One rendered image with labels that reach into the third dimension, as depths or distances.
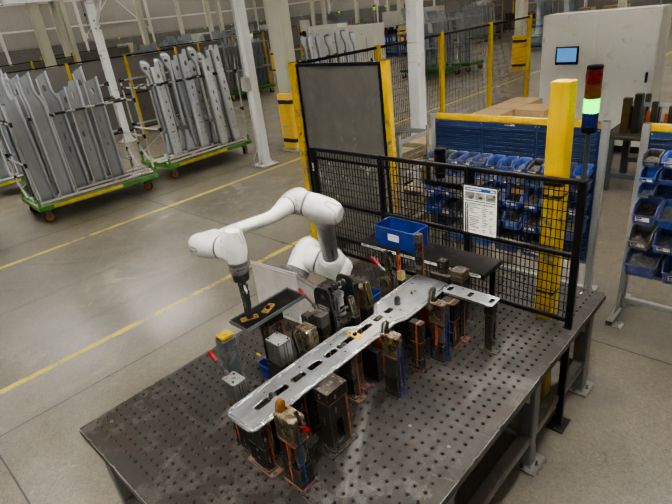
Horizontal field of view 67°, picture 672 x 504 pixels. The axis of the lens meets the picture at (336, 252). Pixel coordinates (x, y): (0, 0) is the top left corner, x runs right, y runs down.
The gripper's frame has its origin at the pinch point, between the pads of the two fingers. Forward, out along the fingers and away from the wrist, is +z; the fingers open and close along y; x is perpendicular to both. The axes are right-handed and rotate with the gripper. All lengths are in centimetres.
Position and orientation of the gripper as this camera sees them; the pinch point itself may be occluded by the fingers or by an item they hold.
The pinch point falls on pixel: (248, 310)
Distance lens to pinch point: 241.0
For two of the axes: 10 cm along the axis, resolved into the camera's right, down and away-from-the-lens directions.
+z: 1.1, 9.0, 4.3
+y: 4.1, 3.5, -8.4
